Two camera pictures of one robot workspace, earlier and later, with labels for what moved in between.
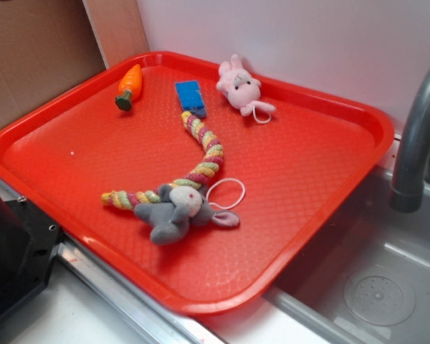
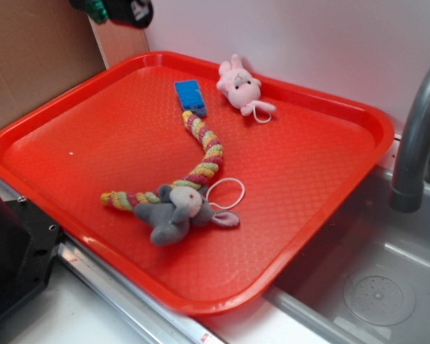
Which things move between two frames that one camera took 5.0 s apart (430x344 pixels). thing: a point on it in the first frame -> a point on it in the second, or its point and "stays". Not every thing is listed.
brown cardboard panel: x=35 y=49 stays
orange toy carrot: x=129 y=87 -> x=97 y=9
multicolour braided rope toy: x=214 y=159 stays
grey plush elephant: x=178 y=208 stays
